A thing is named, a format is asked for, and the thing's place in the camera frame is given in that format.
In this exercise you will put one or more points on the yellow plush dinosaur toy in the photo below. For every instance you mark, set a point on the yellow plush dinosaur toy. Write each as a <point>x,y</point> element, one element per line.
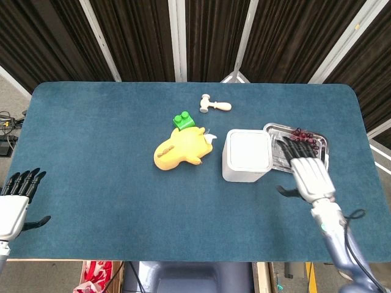
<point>180,149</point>

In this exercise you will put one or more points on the red and white bag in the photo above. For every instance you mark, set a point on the red and white bag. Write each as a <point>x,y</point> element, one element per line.
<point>97,274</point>

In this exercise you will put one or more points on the white frame post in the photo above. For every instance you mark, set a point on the white frame post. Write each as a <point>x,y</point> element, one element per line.
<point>178,39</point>
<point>345,42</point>
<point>244,45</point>
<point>100,42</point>

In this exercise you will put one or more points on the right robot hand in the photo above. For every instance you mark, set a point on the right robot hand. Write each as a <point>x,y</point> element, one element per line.
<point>311,177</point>

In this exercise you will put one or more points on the metal tray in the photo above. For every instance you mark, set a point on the metal tray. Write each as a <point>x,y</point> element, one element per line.
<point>276,131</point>

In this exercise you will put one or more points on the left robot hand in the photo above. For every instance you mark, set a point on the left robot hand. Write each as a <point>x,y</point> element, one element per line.
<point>12,213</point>

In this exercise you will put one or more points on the dark brown curtain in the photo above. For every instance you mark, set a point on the dark brown curtain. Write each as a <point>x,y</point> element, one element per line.
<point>143,36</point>

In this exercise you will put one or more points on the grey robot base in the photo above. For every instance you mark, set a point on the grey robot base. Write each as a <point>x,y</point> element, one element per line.
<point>189,279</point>

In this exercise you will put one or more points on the dark red grape bunch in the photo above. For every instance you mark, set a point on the dark red grape bunch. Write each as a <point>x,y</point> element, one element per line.
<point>301,134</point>

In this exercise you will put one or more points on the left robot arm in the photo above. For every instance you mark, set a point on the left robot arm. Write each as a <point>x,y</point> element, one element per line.
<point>3,250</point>

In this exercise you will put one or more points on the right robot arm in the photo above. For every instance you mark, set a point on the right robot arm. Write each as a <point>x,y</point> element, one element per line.
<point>336,241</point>

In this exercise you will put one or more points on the black power adapter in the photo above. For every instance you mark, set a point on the black power adapter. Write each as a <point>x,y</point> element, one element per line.
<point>6,146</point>

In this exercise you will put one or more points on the wooden toy hammer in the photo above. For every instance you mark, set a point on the wooden toy hammer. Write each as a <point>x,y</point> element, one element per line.
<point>218,104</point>

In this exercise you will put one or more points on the white square container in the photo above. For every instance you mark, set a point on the white square container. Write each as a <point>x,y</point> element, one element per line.
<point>241,175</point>

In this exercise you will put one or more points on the blue table mat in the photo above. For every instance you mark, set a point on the blue table mat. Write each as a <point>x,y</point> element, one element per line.
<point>122,198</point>

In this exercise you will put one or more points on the green building block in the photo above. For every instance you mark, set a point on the green building block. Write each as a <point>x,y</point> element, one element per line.
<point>183,121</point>

